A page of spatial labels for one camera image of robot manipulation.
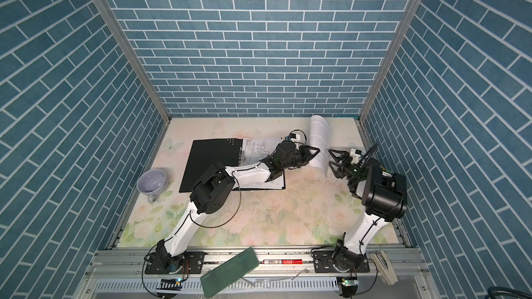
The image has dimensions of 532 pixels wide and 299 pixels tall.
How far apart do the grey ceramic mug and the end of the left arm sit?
48 centimetres

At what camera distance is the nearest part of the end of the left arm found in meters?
0.75

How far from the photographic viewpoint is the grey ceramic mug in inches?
33.9
